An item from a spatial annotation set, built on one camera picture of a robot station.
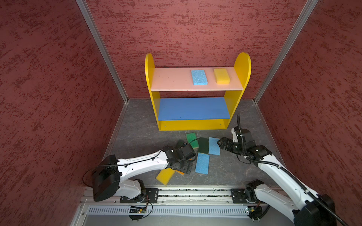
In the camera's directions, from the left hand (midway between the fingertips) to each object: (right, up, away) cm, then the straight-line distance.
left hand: (182, 169), depth 78 cm
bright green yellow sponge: (+6, +15, +19) cm, 25 cm away
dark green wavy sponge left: (-2, +11, +16) cm, 19 cm away
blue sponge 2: (+12, 0, +5) cm, 13 cm away
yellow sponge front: (-10, -4, +1) cm, 11 cm away
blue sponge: (+21, +9, +13) cm, 26 cm away
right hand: (+24, +12, +3) cm, 27 cm away
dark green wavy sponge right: (+14, +11, +13) cm, 22 cm away
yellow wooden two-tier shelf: (+8, +32, +13) cm, 35 cm away
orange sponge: (-1, +2, -9) cm, 9 cm away
